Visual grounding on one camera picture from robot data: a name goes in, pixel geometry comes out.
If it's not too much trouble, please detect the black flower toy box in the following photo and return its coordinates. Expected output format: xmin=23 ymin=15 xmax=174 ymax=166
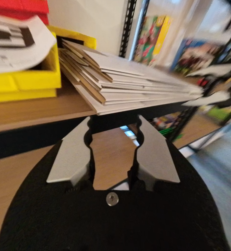
xmin=152 ymin=113 xmax=182 ymax=131

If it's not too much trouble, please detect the grey metal pole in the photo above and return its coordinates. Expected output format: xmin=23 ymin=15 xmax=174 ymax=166
xmin=129 ymin=0 xmax=150 ymax=60

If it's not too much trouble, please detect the yellow plastic bin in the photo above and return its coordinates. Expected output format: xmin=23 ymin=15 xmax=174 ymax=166
xmin=0 ymin=32 xmax=62 ymax=103
xmin=48 ymin=25 xmax=97 ymax=50

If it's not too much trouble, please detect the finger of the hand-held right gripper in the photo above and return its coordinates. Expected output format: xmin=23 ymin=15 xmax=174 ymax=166
xmin=181 ymin=92 xmax=231 ymax=107
xmin=186 ymin=64 xmax=231 ymax=77

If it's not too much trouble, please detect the green yellow toy box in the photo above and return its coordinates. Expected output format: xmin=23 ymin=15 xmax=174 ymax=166
xmin=132 ymin=16 xmax=173 ymax=66

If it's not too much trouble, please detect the printed paper sheet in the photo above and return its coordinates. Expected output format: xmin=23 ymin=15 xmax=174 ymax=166
xmin=0 ymin=13 xmax=57 ymax=73

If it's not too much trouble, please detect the stack of cardboard boxes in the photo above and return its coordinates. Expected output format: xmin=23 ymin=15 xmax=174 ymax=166
xmin=59 ymin=38 xmax=204 ymax=116

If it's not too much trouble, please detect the blue picture toy box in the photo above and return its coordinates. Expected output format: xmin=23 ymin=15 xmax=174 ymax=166
xmin=170 ymin=38 xmax=226 ymax=76

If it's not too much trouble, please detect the green plastic bin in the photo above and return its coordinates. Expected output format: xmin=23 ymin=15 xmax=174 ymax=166
xmin=157 ymin=127 xmax=185 ymax=138

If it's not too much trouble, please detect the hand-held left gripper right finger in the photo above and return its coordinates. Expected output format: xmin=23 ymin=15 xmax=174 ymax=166
xmin=127 ymin=115 xmax=181 ymax=191

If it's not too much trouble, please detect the red plastic bin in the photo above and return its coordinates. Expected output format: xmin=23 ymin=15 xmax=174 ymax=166
xmin=0 ymin=0 xmax=49 ymax=25

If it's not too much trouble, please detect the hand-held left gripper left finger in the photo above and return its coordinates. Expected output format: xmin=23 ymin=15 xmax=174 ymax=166
xmin=46 ymin=117 xmax=96 ymax=187

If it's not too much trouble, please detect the black metal shelf rack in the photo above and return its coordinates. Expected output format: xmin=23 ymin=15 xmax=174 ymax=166
xmin=0 ymin=0 xmax=231 ymax=162

